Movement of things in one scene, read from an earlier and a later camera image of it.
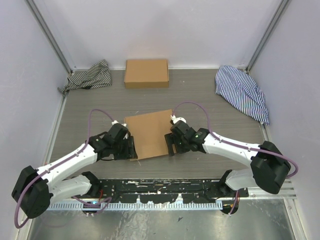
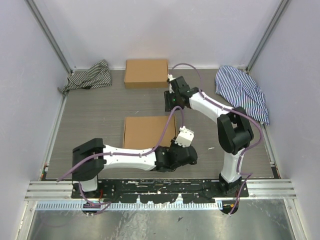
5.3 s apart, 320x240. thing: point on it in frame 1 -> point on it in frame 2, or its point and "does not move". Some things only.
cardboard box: (148, 131) does not move
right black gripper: (170, 140) -> (169, 105)
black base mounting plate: (188, 190) does not move
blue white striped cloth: (241, 89) does not move
